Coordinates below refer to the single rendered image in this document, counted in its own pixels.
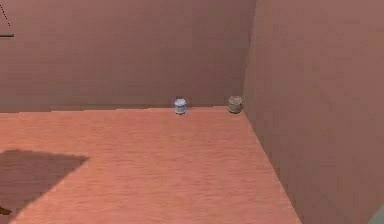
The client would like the white and blue vase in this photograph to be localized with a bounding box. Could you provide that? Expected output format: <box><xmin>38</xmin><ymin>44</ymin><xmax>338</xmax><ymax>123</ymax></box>
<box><xmin>174</xmin><ymin>97</ymin><xmax>188</xmax><ymax>115</ymax></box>

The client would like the brown round pot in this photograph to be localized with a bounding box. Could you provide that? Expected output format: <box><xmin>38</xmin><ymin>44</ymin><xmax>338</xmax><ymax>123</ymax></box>
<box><xmin>227</xmin><ymin>95</ymin><xmax>244</xmax><ymax>114</ymax></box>

